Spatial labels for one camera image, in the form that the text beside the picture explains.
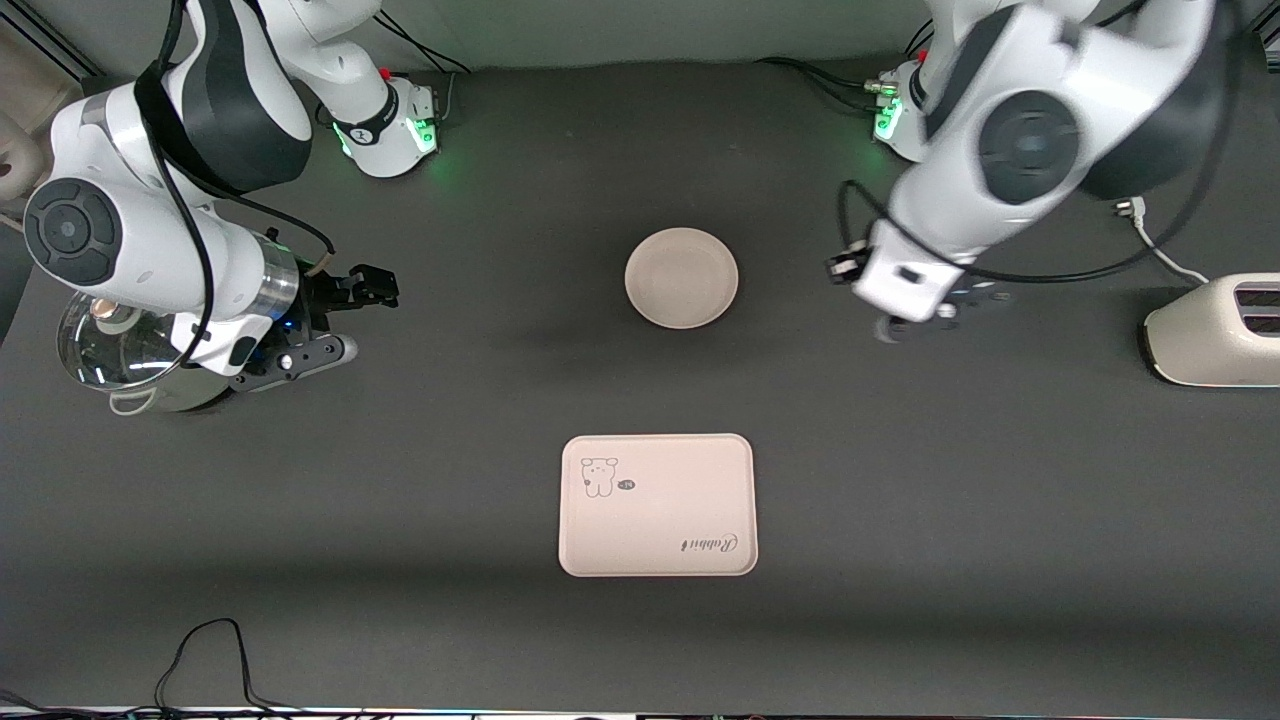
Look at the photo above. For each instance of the white toaster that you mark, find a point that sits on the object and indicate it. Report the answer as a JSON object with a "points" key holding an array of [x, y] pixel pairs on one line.
{"points": [[1200, 345]]}

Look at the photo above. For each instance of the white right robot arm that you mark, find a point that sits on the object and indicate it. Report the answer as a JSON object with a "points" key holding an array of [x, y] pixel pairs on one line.
{"points": [[150, 230]]}

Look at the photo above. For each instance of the beige plastic object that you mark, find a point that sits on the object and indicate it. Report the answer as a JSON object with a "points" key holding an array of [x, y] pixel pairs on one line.
{"points": [[20, 160]]}

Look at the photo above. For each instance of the beige rectangular rabbit tray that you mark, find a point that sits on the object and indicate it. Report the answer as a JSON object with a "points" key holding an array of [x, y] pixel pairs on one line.
{"points": [[660, 510]]}

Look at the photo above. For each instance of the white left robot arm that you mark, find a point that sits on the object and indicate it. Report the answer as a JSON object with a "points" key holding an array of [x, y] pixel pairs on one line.
{"points": [[1030, 140]]}

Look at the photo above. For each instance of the round beige plate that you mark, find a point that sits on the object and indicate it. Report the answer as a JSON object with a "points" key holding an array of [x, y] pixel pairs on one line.
{"points": [[682, 278]]}

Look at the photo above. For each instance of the black frame rail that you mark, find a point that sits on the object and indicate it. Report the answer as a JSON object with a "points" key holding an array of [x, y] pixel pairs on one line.
{"points": [[50, 40]]}

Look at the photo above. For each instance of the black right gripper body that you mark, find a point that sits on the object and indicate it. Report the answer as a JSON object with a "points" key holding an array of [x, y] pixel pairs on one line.
{"points": [[325, 297]]}

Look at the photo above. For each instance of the pale green electric pot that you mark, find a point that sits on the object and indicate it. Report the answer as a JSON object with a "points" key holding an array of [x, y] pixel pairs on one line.
{"points": [[170, 398]]}

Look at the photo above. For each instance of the glass pot lid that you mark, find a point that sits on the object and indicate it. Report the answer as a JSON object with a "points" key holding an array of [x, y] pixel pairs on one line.
{"points": [[100, 355]]}

